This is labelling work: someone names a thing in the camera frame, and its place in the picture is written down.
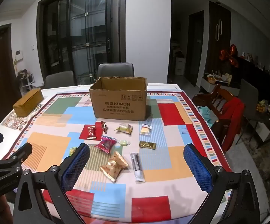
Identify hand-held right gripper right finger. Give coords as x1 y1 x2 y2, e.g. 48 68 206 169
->
183 143 260 224

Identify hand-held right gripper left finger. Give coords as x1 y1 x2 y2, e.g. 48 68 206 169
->
13 143 91 224

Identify brown cracker packet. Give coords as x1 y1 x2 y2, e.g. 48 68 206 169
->
100 150 129 182

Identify pink snack packet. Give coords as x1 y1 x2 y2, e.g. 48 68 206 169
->
95 135 118 154

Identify red candy packet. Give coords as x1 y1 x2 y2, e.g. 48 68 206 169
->
86 125 97 139

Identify gold foil snack packet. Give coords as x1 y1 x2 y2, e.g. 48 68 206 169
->
139 141 156 149

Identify black white stick packet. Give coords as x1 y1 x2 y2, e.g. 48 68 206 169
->
129 152 146 182

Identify pale green cake packet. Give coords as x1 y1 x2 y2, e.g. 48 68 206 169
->
115 124 134 136

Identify clear yellow cake packet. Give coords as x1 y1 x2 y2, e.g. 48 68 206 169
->
140 124 153 136

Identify brown cardboard box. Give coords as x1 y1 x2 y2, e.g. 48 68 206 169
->
89 76 148 122

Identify floral tile patterned mat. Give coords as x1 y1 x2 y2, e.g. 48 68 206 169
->
2 104 45 131

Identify colourful geometric tablecloth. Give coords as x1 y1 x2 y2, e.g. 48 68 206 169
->
0 84 233 224

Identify woven rattan tissue box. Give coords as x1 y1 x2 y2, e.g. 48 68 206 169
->
13 88 44 117

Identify teal cloth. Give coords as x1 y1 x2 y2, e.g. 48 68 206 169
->
199 106 213 127

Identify red cloth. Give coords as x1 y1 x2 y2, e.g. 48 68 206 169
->
221 97 246 153

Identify dark wooden entrance door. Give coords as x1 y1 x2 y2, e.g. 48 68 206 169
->
0 23 17 127

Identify white cube shelf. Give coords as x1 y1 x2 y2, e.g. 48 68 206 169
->
17 69 36 92

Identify brown wooden chair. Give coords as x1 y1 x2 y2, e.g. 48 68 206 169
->
192 84 245 145

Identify dark low coffee table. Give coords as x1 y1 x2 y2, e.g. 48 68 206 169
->
254 107 270 143

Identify white side table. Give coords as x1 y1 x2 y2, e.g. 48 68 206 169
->
200 77 241 97

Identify grey upholstered dining chair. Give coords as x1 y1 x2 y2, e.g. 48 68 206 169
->
96 63 135 84
45 70 76 89

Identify grey side chair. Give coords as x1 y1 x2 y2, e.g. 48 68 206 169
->
235 78 260 145

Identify dark sideboard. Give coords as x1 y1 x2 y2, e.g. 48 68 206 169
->
231 56 270 98

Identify red foil balloons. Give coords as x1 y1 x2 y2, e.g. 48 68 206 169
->
219 44 240 69

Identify dark tall cabinet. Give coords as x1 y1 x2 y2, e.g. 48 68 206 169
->
207 1 232 85

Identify dark framed glass sliding door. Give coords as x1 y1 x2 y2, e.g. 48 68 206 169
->
37 0 126 87

